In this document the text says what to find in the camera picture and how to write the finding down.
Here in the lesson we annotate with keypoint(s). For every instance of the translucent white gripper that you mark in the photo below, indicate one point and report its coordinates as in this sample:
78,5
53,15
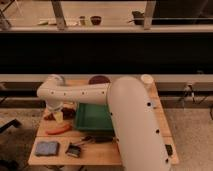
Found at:
58,116

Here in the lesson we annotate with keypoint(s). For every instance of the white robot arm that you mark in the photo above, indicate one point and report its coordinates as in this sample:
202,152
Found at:
117,96

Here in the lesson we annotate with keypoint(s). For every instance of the orange carrot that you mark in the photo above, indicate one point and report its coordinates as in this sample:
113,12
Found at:
59,130

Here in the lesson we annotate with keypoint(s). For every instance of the wooden table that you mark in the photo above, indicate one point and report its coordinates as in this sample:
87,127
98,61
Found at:
93,156

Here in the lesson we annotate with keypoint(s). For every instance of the green plastic tray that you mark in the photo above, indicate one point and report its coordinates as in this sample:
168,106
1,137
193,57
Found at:
90,117

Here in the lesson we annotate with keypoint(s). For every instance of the small black brush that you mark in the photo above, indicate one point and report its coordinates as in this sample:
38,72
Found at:
73,150

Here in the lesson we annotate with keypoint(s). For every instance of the blue sponge cloth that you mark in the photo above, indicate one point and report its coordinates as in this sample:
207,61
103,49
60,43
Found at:
47,148

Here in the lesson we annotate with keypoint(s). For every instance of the purple bowl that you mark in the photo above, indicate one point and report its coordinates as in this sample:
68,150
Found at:
99,79

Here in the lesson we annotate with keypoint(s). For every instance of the small jar on shelf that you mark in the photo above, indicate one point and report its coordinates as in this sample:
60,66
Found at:
82,20

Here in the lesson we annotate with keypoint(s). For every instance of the dark bowl on shelf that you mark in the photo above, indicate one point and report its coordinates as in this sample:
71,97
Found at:
95,20

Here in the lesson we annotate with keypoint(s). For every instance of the black rectangular block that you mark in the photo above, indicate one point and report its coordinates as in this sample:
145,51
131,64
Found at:
169,149

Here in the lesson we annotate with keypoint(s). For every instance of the dark pot on shelf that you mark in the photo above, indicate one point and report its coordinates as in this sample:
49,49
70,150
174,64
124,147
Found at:
138,17

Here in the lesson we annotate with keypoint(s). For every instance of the black handled tool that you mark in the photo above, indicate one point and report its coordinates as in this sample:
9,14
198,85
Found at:
96,139

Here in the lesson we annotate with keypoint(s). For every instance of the left metal shelf post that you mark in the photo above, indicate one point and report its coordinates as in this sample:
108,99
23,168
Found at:
59,16

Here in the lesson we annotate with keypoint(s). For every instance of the metal shelf post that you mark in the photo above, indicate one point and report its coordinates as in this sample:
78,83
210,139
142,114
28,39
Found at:
148,15
59,16

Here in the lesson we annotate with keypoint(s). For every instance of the right metal shelf post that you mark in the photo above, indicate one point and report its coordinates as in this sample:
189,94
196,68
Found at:
148,15

